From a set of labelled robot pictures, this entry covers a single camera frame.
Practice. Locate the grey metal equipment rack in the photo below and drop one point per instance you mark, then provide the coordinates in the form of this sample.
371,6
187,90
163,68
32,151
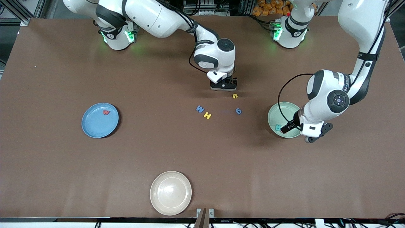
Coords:
208,8

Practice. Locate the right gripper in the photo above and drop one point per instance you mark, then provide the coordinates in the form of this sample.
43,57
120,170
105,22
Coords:
235,81

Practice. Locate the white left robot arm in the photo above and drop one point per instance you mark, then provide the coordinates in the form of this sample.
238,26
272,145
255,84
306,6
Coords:
360,19

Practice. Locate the blue lowercase letter g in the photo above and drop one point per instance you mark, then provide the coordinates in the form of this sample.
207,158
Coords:
240,111

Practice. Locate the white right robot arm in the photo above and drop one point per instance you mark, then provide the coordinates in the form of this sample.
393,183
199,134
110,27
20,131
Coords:
152,15

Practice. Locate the blue plate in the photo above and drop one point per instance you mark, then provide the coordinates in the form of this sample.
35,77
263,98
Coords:
95,123

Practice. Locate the aluminium frame post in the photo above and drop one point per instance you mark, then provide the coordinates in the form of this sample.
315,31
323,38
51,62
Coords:
27,20

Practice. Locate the green plate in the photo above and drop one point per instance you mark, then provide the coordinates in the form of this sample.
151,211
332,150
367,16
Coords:
281,112

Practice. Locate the orange snack bag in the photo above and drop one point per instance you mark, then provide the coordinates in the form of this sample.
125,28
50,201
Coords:
264,9

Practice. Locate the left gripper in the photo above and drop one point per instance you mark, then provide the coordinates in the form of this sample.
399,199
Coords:
295,121

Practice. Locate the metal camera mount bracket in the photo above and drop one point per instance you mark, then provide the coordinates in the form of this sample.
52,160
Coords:
205,218

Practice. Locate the beige plate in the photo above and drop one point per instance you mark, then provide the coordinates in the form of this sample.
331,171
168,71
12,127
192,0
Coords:
171,193

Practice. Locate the teal uppercase letter R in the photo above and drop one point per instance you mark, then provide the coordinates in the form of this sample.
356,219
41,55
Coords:
277,128

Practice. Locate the yellow uppercase letter H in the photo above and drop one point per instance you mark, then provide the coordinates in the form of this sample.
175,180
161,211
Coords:
207,115

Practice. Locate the blue uppercase letter M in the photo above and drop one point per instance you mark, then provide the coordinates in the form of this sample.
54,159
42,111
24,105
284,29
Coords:
200,109

